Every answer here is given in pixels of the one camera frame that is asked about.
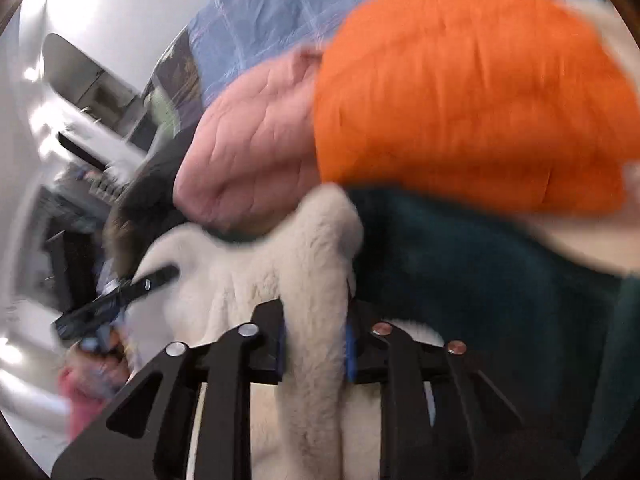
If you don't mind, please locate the dark green sweatshirt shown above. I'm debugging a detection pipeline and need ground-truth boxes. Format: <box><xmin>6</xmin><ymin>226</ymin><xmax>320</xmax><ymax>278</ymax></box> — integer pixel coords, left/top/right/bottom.
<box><xmin>207</xmin><ymin>186</ymin><xmax>640</xmax><ymax>476</ymax></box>

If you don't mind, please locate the pink left sleeve forearm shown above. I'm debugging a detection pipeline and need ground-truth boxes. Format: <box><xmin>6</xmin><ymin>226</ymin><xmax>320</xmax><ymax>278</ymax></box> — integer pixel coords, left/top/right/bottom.
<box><xmin>58</xmin><ymin>366</ymin><xmax>113</xmax><ymax>441</ymax></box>

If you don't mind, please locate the person's left hand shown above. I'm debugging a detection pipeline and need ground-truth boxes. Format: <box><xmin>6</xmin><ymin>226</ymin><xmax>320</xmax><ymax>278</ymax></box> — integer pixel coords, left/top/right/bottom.
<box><xmin>65</xmin><ymin>328</ymin><xmax>131</xmax><ymax>399</ymax></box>

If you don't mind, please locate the cream patterned fleece blanket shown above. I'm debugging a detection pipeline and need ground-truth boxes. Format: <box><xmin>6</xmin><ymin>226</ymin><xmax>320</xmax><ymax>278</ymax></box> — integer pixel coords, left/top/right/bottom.
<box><xmin>121</xmin><ymin>8</ymin><xmax>640</xmax><ymax>480</ymax></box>

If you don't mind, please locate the white desk furniture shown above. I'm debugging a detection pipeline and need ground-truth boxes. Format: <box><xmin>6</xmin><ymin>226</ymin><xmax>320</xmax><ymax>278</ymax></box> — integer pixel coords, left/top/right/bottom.
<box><xmin>1</xmin><ymin>23</ymin><xmax>144</xmax><ymax>324</ymax></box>

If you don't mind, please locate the pink quilted jacket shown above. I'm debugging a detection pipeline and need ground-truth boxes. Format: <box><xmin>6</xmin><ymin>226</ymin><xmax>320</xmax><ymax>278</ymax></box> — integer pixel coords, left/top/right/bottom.
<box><xmin>172</xmin><ymin>46</ymin><xmax>322</xmax><ymax>235</ymax></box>

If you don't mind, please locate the dark floral pillow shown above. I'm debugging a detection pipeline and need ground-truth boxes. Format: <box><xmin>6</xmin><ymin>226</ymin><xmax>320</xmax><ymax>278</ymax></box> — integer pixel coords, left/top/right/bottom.
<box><xmin>142</xmin><ymin>29</ymin><xmax>203</xmax><ymax>134</ymax></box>

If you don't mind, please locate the orange puffer jacket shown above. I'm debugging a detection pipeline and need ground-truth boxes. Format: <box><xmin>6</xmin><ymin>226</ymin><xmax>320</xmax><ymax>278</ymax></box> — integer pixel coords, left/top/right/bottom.
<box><xmin>312</xmin><ymin>0</ymin><xmax>639</xmax><ymax>216</ymax></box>

